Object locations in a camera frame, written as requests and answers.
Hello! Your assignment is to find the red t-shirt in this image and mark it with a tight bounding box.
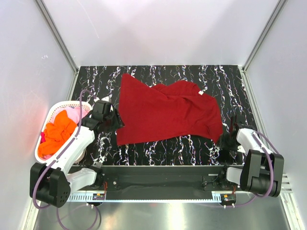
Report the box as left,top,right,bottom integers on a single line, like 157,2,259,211
117,74,223,145

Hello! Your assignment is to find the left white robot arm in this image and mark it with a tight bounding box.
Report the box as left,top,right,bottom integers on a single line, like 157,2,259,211
29,100,124,209

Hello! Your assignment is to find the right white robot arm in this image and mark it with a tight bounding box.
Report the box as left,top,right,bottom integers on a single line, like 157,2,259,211
217,115,284,197

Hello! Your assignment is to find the white plastic laundry basket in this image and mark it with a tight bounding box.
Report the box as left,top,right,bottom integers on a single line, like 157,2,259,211
34,101,80,163

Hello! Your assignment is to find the pink t-shirt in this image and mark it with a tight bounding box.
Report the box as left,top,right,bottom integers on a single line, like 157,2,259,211
65,107,89,124

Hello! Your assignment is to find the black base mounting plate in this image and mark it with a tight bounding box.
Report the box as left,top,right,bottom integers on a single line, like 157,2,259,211
81,165,237,191

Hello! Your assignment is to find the orange t-shirt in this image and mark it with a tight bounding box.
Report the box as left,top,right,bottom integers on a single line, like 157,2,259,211
38,110,77,159

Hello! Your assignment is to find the magenta garment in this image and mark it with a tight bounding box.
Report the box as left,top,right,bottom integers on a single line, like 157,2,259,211
40,132,46,144

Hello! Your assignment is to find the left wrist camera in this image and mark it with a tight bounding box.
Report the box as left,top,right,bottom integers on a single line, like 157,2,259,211
94,96,111,102

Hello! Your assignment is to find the slotted cable duct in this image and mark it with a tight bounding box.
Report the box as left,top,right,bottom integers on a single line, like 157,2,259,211
67,191,221,203

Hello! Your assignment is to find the left aluminium frame post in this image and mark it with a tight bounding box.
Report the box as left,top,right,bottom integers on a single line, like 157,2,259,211
34,0,79,74

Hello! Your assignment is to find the aluminium frame post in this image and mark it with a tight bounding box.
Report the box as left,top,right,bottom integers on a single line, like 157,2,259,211
242,0,288,72
34,0,79,74

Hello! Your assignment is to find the right aluminium frame post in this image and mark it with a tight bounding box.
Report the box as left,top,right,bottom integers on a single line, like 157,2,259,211
242,0,288,72

